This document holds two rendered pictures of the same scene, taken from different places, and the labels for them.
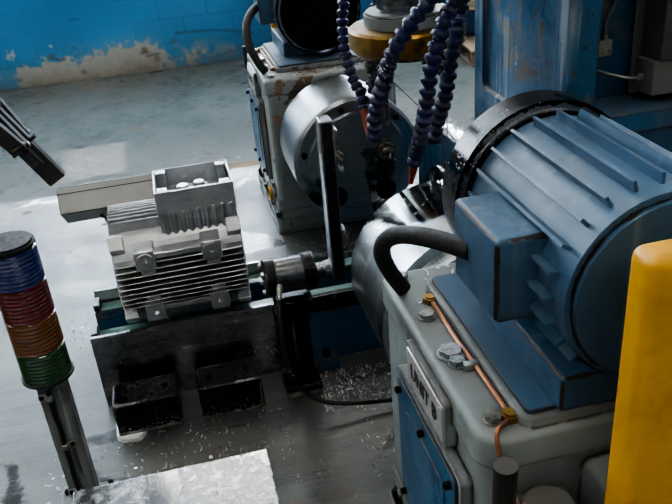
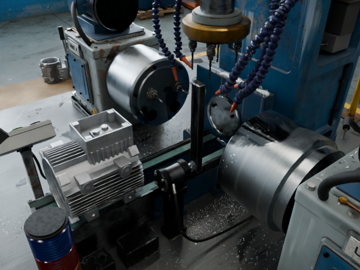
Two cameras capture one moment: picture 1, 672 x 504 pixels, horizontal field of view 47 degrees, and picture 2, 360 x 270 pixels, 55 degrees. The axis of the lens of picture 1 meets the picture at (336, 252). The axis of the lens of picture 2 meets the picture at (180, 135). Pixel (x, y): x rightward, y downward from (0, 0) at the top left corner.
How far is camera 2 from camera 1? 0.55 m
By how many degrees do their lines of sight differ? 23
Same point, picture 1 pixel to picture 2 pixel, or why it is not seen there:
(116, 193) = (29, 136)
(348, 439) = (218, 259)
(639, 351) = not seen: outside the picture
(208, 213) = (118, 147)
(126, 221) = (66, 162)
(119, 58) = not seen: outside the picture
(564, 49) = (308, 32)
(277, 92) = (100, 56)
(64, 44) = not seen: outside the picture
